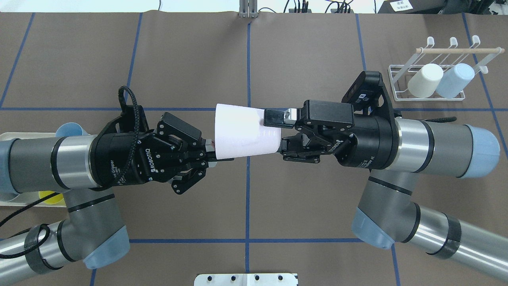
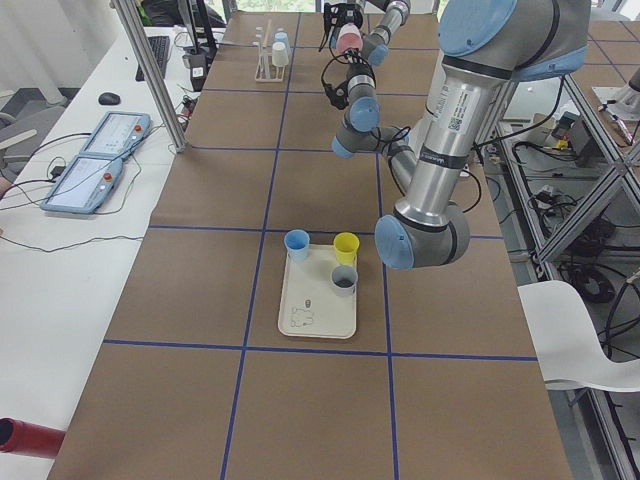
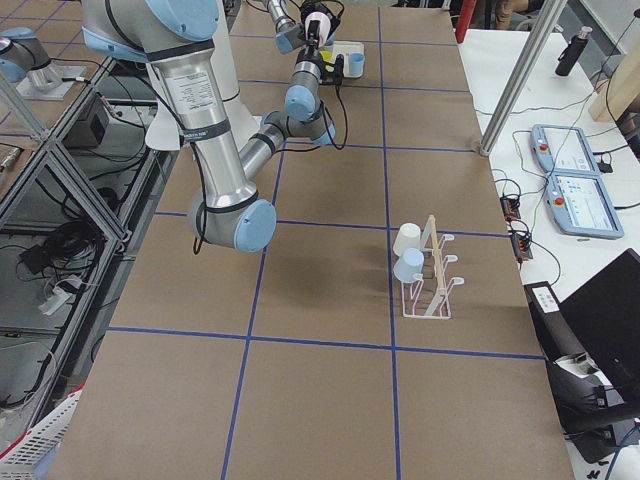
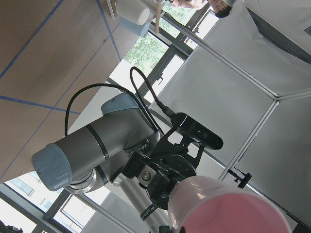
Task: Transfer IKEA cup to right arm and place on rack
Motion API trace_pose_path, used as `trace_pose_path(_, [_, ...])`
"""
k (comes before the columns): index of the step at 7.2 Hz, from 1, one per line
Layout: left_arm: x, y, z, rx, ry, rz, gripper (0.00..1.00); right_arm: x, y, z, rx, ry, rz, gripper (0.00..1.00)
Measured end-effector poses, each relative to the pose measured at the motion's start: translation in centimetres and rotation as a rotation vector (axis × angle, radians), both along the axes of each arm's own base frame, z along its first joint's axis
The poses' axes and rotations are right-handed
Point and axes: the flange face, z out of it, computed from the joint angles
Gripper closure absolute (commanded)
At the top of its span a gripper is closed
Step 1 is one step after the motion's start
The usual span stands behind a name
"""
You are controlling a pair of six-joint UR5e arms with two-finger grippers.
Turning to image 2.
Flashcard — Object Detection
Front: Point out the white plastic cup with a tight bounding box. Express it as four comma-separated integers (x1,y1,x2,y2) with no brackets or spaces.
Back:
271,41,289,68

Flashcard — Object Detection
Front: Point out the red cylinder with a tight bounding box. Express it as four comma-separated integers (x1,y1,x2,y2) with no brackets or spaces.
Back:
1,418,66,459

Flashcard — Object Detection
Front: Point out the cream plastic tray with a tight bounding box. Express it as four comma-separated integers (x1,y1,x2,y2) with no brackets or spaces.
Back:
278,244,357,339

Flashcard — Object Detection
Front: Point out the white wire cup rack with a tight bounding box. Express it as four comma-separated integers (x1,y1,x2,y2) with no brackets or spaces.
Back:
253,19,291,83

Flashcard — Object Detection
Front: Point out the yellow plastic cup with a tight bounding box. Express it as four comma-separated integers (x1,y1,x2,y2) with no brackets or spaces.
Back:
333,232,360,265

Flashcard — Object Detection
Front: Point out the black computer mouse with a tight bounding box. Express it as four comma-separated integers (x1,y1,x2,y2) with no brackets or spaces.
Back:
98,92,121,106

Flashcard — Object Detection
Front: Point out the grey plastic cup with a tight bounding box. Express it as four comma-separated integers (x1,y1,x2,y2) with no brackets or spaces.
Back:
331,265,359,297

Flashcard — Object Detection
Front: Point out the blue plastic cup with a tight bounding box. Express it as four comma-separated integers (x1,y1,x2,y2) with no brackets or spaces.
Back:
274,31,288,44
284,229,310,262

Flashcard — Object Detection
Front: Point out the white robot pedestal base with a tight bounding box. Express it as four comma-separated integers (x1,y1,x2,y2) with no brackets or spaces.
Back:
391,112,475,184

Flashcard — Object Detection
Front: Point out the teach pendant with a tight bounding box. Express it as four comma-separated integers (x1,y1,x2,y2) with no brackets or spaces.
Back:
80,111,151,159
39,155,123,215

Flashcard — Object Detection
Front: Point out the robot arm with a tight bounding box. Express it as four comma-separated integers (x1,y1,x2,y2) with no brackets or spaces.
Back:
332,0,411,66
332,1,591,270

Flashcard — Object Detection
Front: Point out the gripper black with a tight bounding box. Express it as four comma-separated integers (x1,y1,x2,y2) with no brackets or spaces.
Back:
344,49,373,80
337,0,363,26

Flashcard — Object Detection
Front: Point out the teach pendant far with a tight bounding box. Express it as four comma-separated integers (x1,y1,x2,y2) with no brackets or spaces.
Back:
80,111,151,159

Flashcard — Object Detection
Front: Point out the teach pendant near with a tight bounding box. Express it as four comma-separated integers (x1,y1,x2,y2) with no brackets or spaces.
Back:
39,155,123,215

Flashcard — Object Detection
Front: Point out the white chair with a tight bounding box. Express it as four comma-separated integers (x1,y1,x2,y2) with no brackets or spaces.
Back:
518,280,639,393

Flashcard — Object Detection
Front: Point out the pink plastic cup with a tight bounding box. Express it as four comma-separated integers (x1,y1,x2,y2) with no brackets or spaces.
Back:
336,23,363,54

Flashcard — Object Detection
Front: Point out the aluminium frame post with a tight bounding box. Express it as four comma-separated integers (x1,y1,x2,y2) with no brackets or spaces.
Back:
109,0,187,153

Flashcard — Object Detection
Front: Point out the black keyboard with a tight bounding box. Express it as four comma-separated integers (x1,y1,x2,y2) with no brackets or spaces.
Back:
147,35,171,79

